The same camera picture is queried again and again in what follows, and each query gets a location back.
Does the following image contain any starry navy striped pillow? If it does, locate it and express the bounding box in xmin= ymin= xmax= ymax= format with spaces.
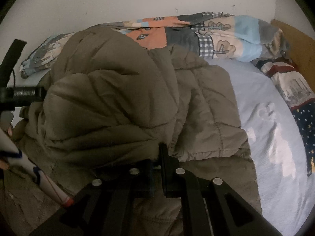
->
xmin=254 ymin=58 xmax=314 ymax=176

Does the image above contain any olive green puffer jacket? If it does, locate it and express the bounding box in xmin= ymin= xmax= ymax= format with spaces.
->
xmin=0 ymin=25 xmax=263 ymax=236

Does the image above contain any wooden headboard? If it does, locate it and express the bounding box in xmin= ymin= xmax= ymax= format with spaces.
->
xmin=271 ymin=19 xmax=315 ymax=91

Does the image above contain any light blue bed sheet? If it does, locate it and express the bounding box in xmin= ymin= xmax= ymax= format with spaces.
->
xmin=206 ymin=59 xmax=314 ymax=235

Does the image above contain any white sleeve with red cuff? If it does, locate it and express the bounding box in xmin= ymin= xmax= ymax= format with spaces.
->
xmin=1 ymin=129 xmax=74 ymax=207

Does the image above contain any patchwork patterned duvet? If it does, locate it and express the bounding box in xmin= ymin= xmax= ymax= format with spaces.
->
xmin=20 ymin=12 xmax=289 ymax=83

